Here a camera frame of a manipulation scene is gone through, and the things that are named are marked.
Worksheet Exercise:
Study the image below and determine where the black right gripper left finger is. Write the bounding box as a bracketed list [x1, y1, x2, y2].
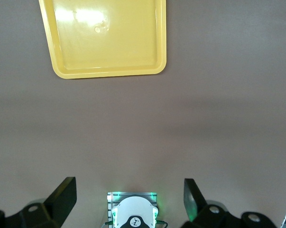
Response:
[0, 176, 77, 228]

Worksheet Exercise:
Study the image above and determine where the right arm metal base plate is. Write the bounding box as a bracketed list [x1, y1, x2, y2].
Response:
[106, 191, 159, 228]

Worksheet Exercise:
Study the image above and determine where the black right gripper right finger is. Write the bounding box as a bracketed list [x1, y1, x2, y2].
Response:
[182, 178, 277, 228]

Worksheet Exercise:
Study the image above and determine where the yellow plastic tray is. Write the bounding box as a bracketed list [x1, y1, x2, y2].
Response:
[38, 0, 167, 79]

